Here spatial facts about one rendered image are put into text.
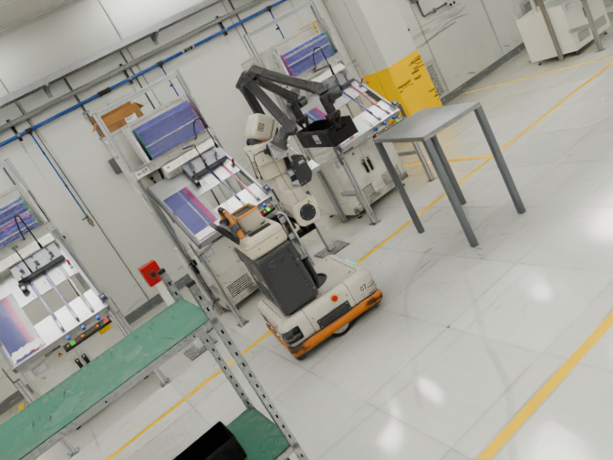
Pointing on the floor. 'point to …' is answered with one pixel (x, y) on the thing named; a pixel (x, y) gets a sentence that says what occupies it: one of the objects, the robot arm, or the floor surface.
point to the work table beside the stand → (424, 131)
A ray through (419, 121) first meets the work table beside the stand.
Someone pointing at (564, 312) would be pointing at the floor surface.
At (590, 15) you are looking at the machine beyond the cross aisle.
